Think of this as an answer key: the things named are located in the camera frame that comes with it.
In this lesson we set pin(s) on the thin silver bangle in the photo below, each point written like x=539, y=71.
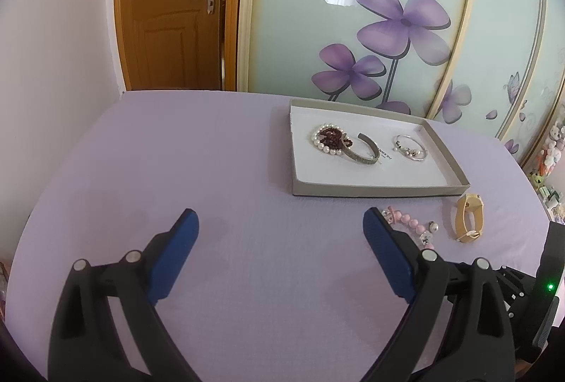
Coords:
x=396, y=139

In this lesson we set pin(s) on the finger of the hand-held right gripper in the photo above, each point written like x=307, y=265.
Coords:
x=514, y=289

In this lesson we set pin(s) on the butterfly print wardrobe door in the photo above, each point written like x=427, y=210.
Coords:
x=499, y=33

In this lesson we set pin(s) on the yellow amber bangle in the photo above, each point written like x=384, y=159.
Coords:
x=461, y=223

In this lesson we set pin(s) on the silver earrings cluster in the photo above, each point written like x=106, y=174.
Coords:
x=412, y=152

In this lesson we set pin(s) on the pile of plush toys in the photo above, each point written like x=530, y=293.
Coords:
x=549, y=161

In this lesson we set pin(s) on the wooden door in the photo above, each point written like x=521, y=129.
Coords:
x=167, y=33

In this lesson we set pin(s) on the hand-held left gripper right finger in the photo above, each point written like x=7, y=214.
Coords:
x=388, y=249

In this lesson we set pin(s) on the swirl print wardrobe door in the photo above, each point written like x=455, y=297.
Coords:
x=554, y=55

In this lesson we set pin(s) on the grey cardboard box tray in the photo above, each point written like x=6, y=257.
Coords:
x=318, y=170

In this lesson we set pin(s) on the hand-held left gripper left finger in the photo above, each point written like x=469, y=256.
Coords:
x=176, y=249

